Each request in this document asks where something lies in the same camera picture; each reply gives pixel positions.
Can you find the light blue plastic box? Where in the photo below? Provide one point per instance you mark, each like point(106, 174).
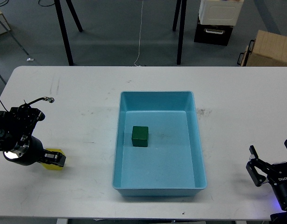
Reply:
point(172, 164)

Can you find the green block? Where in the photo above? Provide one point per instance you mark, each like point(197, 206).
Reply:
point(140, 136)

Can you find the white storage crate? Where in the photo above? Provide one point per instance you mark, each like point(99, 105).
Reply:
point(220, 12)

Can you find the black table legs left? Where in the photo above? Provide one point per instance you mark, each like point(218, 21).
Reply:
point(63, 29)

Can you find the wooden cabinet with metal legs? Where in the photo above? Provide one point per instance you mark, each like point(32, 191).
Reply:
point(5, 28)

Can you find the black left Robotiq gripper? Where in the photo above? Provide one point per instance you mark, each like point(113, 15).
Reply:
point(31, 152)

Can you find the cardboard box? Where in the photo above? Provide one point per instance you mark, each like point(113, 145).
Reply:
point(266, 50)

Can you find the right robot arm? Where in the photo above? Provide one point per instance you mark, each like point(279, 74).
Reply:
point(277, 218)

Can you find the yellow block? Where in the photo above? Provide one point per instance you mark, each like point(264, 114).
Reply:
point(52, 167)

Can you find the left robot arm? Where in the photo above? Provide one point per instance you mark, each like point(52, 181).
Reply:
point(16, 141)

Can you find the black table legs right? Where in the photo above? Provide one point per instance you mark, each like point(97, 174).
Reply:
point(179, 16)

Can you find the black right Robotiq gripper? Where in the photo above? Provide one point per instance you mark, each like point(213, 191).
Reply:
point(260, 170)

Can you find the black table legs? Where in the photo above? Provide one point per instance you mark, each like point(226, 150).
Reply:
point(179, 16)
point(63, 29)

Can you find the black storage box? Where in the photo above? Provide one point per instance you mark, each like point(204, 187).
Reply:
point(212, 34)

